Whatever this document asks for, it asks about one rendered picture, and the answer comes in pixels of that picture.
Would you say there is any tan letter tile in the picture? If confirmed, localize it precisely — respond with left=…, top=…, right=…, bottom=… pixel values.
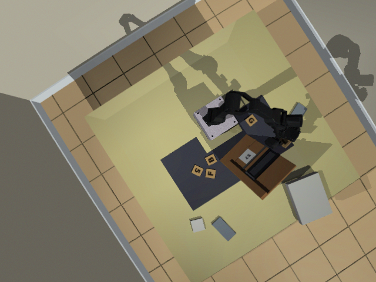
left=192, top=165, right=203, bottom=176
left=205, top=169, right=216, bottom=179
left=205, top=154, right=217, bottom=166
left=280, top=138, right=291, bottom=148
left=245, top=114, right=257, bottom=127

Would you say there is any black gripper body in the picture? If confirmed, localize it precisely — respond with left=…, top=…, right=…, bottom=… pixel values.
left=264, top=126, right=286, bottom=149

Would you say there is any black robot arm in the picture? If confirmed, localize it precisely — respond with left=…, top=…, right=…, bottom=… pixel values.
left=203, top=90, right=303, bottom=142

